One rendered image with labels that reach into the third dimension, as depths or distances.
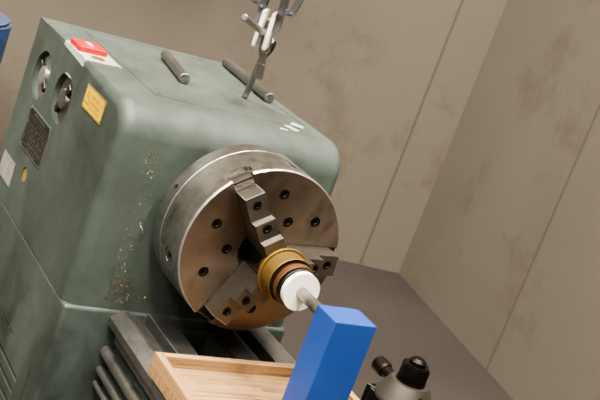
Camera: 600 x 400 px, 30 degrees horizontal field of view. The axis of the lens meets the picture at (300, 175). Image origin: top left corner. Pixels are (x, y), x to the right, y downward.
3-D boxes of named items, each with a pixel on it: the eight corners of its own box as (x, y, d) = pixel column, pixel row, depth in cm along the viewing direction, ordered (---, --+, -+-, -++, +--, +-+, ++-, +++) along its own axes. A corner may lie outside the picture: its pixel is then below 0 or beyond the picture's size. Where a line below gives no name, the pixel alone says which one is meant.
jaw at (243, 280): (251, 264, 202) (207, 314, 201) (234, 250, 199) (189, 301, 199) (278, 293, 193) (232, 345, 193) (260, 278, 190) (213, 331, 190)
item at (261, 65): (254, 76, 210) (265, 16, 207) (265, 79, 210) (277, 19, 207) (251, 78, 208) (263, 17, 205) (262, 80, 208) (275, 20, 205)
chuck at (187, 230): (129, 279, 198) (213, 125, 194) (265, 326, 216) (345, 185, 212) (145, 304, 191) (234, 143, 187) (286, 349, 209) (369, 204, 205)
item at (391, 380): (362, 383, 148) (370, 362, 147) (409, 387, 152) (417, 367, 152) (394, 416, 142) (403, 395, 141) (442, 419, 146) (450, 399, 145)
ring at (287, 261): (260, 237, 190) (284, 261, 183) (305, 244, 195) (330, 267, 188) (243, 286, 192) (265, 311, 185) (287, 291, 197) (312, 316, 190)
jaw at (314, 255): (272, 233, 201) (328, 237, 207) (265, 258, 203) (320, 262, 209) (301, 260, 192) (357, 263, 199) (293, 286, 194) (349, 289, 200)
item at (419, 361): (390, 371, 147) (400, 348, 146) (413, 374, 149) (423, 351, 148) (406, 387, 144) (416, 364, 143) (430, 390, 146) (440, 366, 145)
